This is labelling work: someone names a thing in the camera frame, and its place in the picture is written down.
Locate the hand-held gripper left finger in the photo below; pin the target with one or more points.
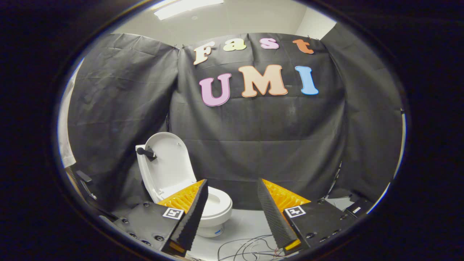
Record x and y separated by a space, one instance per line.
194 217

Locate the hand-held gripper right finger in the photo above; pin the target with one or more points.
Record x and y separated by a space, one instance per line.
273 214

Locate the white toilet lid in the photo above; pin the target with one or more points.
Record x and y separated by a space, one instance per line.
170 163

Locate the white toilet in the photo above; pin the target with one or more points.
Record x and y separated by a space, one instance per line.
214 221

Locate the white toilet seat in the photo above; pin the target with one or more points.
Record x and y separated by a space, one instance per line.
224 203

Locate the black backdrop cloth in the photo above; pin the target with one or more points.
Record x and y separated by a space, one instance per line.
261 137

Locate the black box with white label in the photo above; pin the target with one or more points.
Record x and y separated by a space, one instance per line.
359 207

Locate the black chair armrest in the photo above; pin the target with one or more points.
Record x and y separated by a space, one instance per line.
85 179

